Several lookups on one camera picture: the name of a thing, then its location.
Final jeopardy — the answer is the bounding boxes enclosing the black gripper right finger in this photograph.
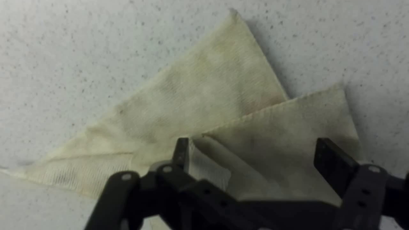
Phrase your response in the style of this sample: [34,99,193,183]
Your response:
[313,135,409,230]

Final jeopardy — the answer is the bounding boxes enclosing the beige kitchen towel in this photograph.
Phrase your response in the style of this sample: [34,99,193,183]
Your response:
[0,7,362,230]

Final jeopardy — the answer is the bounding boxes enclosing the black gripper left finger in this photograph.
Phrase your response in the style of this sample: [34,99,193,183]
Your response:
[83,135,266,230]

